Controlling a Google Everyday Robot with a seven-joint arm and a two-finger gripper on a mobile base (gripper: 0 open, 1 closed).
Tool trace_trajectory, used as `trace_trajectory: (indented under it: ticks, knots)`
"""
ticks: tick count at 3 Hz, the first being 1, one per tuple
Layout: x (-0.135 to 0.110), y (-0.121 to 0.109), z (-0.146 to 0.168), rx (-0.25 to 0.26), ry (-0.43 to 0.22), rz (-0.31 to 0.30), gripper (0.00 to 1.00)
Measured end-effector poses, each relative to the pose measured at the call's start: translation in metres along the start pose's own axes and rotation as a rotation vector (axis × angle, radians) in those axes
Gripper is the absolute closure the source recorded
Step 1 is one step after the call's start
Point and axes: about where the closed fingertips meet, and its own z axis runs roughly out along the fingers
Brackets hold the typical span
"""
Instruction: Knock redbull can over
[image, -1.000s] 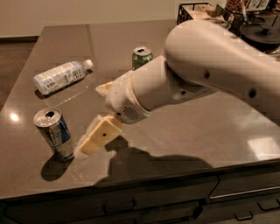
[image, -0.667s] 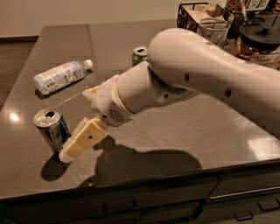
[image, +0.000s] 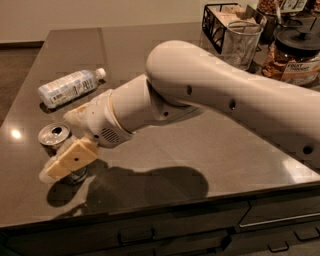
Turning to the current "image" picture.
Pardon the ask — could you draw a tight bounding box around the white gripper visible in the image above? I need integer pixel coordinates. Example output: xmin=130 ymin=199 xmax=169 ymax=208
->
xmin=39 ymin=89 xmax=135 ymax=183

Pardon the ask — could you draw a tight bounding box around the blue silver redbull can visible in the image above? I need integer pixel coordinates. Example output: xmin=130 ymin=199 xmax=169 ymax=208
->
xmin=38 ymin=122 xmax=88 ymax=185

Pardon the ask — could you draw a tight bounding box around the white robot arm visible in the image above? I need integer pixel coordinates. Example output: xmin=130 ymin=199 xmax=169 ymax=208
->
xmin=39 ymin=41 xmax=320 ymax=183

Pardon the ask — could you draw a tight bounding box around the clear plastic water bottle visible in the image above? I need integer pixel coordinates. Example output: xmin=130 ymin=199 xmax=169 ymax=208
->
xmin=38 ymin=68 xmax=106 ymax=109

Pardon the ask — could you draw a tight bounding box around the glass jar with black lid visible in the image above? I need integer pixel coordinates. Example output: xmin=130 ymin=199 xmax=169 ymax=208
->
xmin=262 ymin=27 xmax=320 ymax=86

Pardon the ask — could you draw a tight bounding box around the dark cabinet drawer front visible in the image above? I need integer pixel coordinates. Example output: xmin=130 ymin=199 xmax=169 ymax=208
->
xmin=239 ymin=194 xmax=320 ymax=231

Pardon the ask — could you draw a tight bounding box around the snack jar in background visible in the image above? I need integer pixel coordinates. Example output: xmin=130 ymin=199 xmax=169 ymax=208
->
xmin=257 ymin=0 xmax=307 ymax=31

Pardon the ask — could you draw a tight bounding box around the black wire basket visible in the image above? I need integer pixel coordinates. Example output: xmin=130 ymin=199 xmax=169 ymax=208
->
xmin=202 ymin=3 xmax=267 ymax=53

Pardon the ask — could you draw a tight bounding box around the wire mesh cup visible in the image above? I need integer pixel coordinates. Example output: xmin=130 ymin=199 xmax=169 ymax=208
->
xmin=222 ymin=20 xmax=263 ymax=70

